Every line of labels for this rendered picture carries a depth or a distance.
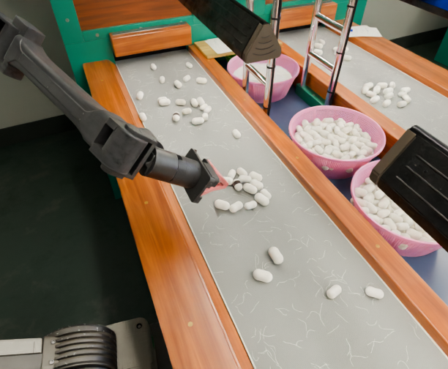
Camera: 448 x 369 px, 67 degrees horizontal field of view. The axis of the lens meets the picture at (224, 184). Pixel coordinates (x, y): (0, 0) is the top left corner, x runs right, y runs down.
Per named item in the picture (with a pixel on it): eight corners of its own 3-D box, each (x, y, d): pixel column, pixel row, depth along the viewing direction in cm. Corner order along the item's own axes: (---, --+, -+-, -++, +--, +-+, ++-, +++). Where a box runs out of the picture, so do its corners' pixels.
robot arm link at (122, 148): (-17, 56, 70) (7, 9, 68) (10, 67, 75) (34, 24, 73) (104, 181, 54) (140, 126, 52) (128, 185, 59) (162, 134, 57)
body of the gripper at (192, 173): (198, 149, 71) (169, 138, 66) (218, 181, 64) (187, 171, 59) (181, 172, 73) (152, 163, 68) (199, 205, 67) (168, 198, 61)
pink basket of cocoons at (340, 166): (344, 202, 89) (353, 176, 83) (266, 156, 103) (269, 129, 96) (391, 157, 103) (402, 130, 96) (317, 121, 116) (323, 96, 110)
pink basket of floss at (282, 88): (284, 114, 119) (288, 90, 112) (215, 98, 127) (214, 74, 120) (303, 81, 136) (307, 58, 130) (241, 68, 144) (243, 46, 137)
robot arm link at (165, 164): (140, 180, 58) (155, 152, 57) (127, 161, 63) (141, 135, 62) (172, 189, 63) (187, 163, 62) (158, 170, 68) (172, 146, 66)
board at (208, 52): (207, 59, 130) (207, 56, 129) (194, 45, 140) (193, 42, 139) (282, 45, 139) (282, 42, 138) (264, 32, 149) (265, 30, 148)
